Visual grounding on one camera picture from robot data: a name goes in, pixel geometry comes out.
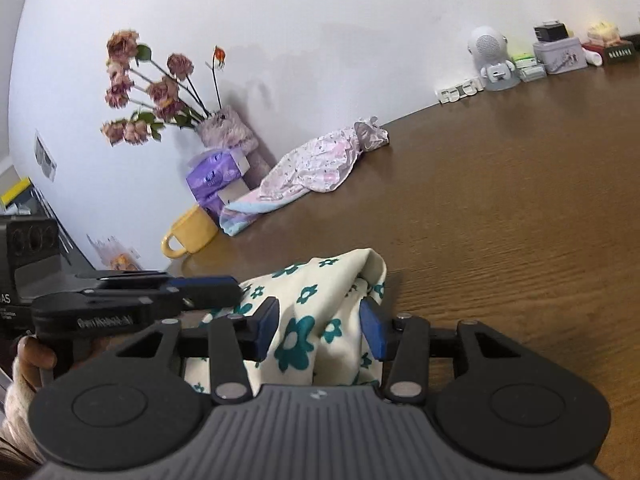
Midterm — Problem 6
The cream dress with teal flowers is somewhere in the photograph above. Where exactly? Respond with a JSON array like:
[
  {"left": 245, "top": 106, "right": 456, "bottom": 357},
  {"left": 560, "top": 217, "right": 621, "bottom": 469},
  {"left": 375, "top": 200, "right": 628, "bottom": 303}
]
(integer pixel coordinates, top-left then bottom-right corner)
[{"left": 182, "top": 247, "right": 388, "bottom": 393}]

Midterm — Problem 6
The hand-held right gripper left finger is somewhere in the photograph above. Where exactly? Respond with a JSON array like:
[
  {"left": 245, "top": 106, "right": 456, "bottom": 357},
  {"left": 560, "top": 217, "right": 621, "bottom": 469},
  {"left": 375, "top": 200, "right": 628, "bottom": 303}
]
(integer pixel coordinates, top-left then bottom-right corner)
[{"left": 116, "top": 296, "right": 281, "bottom": 406}]

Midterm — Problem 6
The white robot toy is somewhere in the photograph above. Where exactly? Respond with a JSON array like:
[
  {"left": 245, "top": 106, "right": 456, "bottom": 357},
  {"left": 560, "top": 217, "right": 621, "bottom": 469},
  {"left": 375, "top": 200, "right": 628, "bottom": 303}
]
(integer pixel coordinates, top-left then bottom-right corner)
[{"left": 467, "top": 25, "right": 521, "bottom": 92}]

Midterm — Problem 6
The grey tin box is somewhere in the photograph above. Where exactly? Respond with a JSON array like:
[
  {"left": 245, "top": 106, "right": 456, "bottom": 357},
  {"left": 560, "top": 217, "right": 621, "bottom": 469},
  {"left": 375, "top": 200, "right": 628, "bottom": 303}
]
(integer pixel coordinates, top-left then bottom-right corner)
[{"left": 532, "top": 37, "right": 588, "bottom": 75}]

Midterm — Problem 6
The purple plush vase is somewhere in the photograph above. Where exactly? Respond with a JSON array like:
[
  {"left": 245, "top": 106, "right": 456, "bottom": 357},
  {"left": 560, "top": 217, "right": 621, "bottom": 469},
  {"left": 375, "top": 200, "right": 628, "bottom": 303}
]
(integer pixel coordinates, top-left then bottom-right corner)
[{"left": 197, "top": 106, "right": 276, "bottom": 186}]

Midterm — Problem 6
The pink floral garment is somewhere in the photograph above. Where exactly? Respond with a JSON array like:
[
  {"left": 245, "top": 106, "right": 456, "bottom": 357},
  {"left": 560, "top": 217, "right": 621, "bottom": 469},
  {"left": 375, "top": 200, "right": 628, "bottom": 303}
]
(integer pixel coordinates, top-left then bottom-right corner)
[{"left": 220, "top": 116, "right": 390, "bottom": 236}]

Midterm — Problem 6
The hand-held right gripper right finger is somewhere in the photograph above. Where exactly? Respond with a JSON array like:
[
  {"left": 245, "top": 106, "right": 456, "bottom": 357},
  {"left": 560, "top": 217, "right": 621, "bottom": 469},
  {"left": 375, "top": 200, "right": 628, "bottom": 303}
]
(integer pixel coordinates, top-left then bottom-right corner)
[{"left": 359, "top": 296, "right": 523, "bottom": 406}]

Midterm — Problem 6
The yellow mug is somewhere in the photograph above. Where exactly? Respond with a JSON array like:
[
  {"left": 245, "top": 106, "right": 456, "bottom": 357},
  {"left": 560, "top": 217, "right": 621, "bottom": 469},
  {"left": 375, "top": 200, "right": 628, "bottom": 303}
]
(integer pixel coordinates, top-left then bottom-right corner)
[{"left": 161, "top": 205, "right": 220, "bottom": 260}]

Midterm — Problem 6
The green and white small box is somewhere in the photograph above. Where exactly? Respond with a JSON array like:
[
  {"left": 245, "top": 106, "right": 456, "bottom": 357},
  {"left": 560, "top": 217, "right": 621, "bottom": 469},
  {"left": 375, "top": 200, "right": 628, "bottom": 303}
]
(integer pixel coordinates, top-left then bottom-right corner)
[{"left": 512, "top": 52, "right": 547, "bottom": 83}]

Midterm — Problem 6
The purple tissue pack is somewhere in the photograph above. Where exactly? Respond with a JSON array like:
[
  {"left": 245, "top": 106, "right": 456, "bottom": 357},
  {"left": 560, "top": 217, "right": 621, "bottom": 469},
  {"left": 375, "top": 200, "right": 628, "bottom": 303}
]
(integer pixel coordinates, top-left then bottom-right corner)
[{"left": 186, "top": 149, "right": 251, "bottom": 221}]

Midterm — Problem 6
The clear plastic bag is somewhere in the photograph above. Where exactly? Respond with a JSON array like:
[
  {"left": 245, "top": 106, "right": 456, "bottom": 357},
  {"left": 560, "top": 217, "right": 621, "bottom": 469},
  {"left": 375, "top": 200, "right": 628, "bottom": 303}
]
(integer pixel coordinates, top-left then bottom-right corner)
[{"left": 86, "top": 232, "right": 141, "bottom": 273}]

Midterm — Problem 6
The wall socket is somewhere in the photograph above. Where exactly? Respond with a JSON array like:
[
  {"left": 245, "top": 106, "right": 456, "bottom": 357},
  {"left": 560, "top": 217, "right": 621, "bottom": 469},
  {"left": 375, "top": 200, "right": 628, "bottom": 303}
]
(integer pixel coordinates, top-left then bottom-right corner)
[{"left": 34, "top": 130, "right": 57, "bottom": 181}]

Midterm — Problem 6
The person's left hand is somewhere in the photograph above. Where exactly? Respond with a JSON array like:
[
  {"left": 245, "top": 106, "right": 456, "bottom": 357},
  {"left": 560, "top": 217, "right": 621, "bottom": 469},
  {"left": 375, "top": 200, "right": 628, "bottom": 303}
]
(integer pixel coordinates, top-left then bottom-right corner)
[{"left": 14, "top": 335, "right": 58, "bottom": 392}]

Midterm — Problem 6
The small black device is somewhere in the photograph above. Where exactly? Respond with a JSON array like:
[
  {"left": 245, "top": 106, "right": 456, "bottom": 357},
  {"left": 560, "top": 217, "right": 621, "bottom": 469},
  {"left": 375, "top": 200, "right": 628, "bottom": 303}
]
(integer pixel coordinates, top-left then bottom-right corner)
[{"left": 533, "top": 20, "right": 570, "bottom": 43}]

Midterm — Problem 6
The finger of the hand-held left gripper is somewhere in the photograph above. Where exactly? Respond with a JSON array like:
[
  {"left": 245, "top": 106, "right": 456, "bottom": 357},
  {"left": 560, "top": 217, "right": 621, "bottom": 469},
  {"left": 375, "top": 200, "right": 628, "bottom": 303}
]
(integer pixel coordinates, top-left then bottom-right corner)
[
  {"left": 75, "top": 270, "right": 238, "bottom": 291},
  {"left": 165, "top": 284, "right": 242, "bottom": 312}
]

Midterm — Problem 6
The black labelled box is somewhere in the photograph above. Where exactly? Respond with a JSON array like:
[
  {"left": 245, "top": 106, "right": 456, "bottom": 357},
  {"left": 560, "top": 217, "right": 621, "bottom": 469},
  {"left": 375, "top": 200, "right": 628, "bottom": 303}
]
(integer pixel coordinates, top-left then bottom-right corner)
[{"left": 602, "top": 34, "right": 640, "bottom": 66}]

